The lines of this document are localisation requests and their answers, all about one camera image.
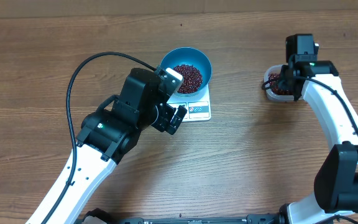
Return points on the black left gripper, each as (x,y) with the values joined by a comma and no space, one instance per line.
(168,113)

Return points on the teal blue bowl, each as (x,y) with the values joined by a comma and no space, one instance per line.
(189,56)

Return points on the red beans in bowl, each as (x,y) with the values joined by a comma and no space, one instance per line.
(192,78)

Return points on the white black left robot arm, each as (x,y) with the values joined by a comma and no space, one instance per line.
(107,135)

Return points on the clear plastic food container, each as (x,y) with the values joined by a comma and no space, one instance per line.
(270,94)

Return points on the white digital kitchen scale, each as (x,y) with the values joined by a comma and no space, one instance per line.
(198,105)

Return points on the red beans in container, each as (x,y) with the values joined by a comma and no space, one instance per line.
(275,88)

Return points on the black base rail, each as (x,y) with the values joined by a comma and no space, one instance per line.
(100,216)

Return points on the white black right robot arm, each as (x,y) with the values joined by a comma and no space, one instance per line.
(317,82)

